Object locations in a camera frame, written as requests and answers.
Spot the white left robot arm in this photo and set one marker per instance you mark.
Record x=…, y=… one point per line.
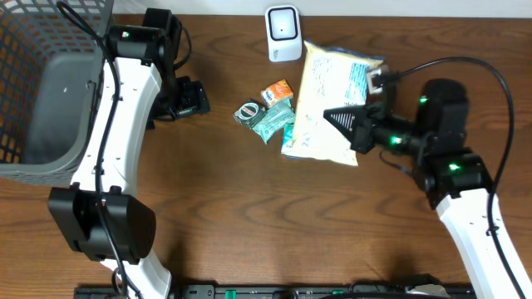
x=99, y=213

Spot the white barcode scanner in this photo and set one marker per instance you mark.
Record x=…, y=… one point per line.
x=284, y=35

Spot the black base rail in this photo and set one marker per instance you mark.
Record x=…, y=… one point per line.
x=211, y=292

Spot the teal snack packet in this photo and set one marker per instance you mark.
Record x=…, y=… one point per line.
x=276, y=118

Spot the orange white small box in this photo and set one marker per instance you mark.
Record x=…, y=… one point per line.
x=277, y=92

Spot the small teal tissue packet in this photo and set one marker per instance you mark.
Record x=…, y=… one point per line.
x=287, y=144

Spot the black plastic mesh basket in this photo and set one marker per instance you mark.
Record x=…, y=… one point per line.
x=51, y=75

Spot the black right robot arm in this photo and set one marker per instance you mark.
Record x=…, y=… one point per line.
x=453, y=177

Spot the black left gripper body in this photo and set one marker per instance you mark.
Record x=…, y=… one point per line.
x=188, y=100

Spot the yellow white snack bag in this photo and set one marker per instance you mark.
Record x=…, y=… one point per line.
x=332, y=77

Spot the green Zam-Buk tin box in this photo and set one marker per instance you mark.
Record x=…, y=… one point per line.
x=250, y=113

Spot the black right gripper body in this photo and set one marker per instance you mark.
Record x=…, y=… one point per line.
x=390, y=130

